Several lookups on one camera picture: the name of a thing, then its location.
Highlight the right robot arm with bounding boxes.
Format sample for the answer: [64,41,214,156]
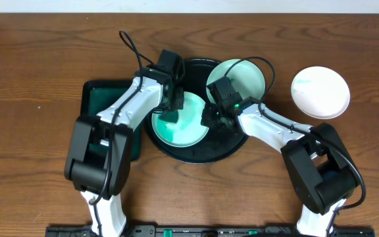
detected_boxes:
[201,101,365,236]

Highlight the mint green rear plate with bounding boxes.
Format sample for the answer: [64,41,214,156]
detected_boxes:
[206,59,265,100]

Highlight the white plate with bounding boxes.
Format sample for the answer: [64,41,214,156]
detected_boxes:
[291,66,351,119]

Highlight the mint green plate with stain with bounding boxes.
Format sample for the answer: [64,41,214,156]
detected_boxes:
[151,92,209,147]

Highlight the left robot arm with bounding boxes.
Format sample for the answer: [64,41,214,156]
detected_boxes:
[64,76,184,236]

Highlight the round black tray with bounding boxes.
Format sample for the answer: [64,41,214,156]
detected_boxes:
[145,59,248,163]

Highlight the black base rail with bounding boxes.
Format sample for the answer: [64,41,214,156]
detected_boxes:
[45,224,376,237]

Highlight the green yellow sponge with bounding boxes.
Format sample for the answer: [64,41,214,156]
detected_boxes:
[158,110,179,124]

